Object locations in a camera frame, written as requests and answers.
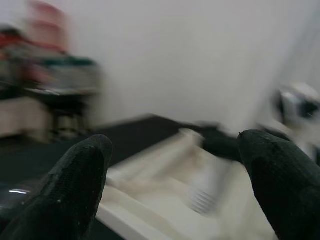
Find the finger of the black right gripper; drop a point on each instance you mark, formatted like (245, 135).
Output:
(222, 148)

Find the white plastic table top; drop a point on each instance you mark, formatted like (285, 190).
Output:
(162, 207)

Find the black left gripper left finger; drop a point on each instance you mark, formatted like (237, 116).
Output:
(62, 195)

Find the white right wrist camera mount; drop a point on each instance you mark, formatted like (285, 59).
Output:
(297, 87)

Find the beige cloth covered table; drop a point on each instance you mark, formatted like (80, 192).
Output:
(20, 120)

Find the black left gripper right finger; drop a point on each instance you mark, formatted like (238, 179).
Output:
(287, 192)

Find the black wooden stool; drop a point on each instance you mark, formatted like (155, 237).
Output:
(66, 110)

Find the pink plastic item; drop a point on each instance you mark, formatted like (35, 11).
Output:
(47, 27)

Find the clear container green lid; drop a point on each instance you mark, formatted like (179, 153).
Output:
(75, 75)

